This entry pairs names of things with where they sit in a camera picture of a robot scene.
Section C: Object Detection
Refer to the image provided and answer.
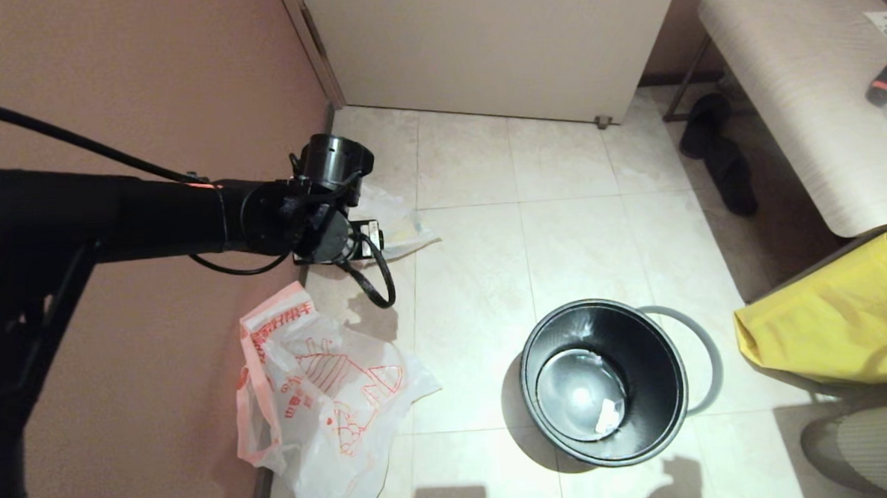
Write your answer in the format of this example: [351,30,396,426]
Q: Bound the white red-printed trash bag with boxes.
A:
[230,275,448,498]
[349,180,443,262]

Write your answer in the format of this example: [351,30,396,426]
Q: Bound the grey bin ring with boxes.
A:
[641,303,725,417]

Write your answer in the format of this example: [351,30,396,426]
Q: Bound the black round trash bin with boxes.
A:
[518,296,693,472]

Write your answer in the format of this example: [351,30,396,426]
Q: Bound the yellow fabric bag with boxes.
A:
[729,231,887,393]

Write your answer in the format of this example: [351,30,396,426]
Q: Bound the white door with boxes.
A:
[299,0,690,139]

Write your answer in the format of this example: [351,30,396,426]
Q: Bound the small white litter scrap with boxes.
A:
[595,399,626,434]

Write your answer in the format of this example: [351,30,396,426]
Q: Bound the light woodgrain desk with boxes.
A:
[656,0,887,246]

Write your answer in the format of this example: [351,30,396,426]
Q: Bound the black marker with red band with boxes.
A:
[864,63,887,108]

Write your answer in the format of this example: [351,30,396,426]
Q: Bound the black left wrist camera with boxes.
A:
[289,131,377,212]

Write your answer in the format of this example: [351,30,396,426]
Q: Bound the beige door frame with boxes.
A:
[277,0,349,113]

